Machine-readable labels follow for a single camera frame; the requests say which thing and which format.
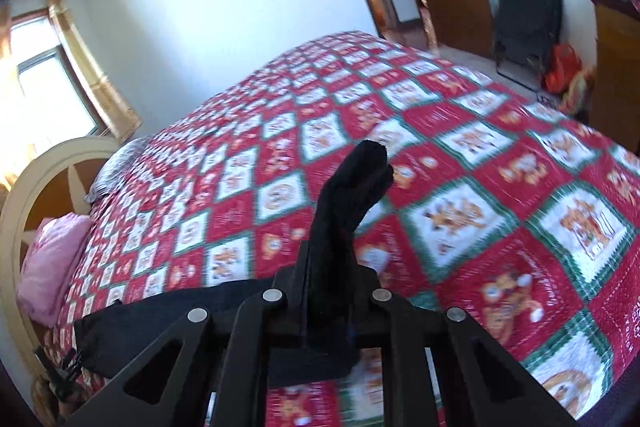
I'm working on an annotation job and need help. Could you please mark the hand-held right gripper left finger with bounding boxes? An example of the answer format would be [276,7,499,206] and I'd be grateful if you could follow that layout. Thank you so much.
[64,241,315,427]

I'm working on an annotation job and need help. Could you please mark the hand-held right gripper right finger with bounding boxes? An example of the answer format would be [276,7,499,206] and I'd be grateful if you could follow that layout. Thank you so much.
[354,266,577,427]

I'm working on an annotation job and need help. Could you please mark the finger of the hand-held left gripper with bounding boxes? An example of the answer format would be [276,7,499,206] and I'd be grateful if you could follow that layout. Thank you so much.
[34,346,83,404]

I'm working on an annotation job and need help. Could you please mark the black pants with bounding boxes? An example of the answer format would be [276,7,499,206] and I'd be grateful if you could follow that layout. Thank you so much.
[74,139,396,386]

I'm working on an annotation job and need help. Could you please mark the folded pink blanket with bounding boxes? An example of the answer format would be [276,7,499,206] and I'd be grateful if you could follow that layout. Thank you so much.
[16,213,94,327]

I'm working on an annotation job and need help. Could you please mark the cream and brown headboard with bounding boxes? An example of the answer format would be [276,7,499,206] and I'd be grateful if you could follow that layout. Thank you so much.
[0,136,124,380]

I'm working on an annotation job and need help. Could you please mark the bed with red patterned sheet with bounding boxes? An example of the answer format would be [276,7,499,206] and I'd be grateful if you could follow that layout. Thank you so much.
[40,30,640,427]

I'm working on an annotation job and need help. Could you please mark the striped pillow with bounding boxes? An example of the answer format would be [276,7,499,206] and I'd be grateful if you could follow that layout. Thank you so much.
[84,138,147,204]

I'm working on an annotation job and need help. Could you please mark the window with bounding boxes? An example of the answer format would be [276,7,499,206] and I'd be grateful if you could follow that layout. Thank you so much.
[9,16,110,160]

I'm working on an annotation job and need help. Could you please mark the narrow yellow patterned curtain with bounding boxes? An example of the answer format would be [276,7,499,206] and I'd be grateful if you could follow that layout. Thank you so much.
[46,0,144,144]

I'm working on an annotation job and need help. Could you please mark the yellow bag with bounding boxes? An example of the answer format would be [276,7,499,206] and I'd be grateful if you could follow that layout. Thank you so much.
[559,66,597,114]

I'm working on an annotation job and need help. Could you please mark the red bag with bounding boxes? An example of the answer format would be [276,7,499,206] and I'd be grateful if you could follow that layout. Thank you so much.
[543,44,584,94]

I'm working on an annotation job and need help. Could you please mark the wooden cabinet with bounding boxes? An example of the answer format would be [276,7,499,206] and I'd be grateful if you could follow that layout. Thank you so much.
[586,0,640,138]

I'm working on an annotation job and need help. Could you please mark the black folding chair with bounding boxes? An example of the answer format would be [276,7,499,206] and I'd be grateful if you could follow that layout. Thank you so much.
[492,0,564,88]

